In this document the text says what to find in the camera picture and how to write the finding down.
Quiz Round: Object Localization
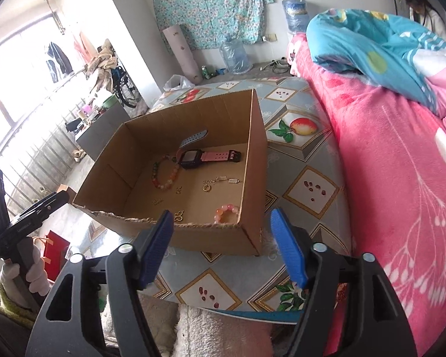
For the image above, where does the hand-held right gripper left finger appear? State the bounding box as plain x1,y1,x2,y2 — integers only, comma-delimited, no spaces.
25,209,175,357

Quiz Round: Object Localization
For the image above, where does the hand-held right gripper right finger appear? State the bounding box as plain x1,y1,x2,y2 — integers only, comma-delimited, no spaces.
271,207,417,357

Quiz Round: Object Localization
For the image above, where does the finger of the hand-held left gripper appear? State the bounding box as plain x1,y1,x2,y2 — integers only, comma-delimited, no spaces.
16,191,70,226

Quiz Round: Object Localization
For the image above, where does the multicolour glass bead bracelet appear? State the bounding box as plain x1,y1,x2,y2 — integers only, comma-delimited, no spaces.
151,154,181,190

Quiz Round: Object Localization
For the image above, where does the pink bead bracelet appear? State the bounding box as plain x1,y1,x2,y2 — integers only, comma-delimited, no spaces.
216,203,240,226

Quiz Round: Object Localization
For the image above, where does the silver chain bracelet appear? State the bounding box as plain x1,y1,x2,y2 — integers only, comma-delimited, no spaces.
202,176,243,186

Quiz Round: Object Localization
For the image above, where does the pink strap digital watch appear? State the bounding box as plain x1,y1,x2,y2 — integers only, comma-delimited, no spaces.
176,129,243,172

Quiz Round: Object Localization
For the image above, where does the brown cardboard box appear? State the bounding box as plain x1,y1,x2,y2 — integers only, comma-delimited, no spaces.
72,88,268,257

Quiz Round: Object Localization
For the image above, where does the person's left hand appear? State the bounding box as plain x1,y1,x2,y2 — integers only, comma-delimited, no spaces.
24,246,55,294

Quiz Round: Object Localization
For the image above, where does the small cardboard floor box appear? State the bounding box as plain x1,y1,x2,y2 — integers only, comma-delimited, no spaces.
56,184,77,203

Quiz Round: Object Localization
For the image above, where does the red gift bag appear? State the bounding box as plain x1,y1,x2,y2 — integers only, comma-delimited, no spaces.
41,231,71,281

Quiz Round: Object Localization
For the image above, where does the metal window railing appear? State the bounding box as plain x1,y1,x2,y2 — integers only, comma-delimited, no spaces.
0,78,108,209

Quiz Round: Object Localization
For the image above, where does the green knitted cloth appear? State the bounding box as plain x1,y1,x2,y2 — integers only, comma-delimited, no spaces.
0,279,34,324

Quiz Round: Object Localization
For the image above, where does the dark grey cabinet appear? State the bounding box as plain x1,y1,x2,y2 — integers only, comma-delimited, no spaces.
76,102,138,160

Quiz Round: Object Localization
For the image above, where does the white fluffy clothing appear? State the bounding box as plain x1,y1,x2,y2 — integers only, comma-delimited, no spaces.
139,290,276,357

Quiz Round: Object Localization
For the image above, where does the pink fleece blanket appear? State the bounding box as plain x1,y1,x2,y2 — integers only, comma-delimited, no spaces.
288,33,446,357

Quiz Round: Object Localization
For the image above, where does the wheelchair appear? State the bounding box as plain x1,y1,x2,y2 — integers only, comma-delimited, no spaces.
109,65,144,108

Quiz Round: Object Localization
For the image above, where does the dark hanging jacket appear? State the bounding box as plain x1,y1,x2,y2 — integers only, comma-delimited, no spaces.
45,42,74,83

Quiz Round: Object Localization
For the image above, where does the pile of beige clothes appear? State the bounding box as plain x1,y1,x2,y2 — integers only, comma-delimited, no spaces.
85,39,120,90

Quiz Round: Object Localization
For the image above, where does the pink hanging garment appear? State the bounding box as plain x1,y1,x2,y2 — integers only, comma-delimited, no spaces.
72,30,95,65

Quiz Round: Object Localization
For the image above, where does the clear plastic bag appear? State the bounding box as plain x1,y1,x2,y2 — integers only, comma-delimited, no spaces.
163,74,194,92

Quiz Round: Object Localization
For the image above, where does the empty blue water jug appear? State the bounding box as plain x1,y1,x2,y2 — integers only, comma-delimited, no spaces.
222,33,252,75

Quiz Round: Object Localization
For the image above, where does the blue printed quilt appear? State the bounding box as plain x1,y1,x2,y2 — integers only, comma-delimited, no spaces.
305,7,446,118

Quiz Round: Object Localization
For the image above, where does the white power strip cable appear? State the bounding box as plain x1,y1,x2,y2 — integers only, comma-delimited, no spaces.
262,57,292,75

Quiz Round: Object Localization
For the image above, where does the metal wall hook rack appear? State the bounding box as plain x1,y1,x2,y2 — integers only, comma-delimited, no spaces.
44,0,67,36

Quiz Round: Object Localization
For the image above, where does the blue floral wall cloth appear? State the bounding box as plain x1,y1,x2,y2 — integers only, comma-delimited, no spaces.
149,0,275,51

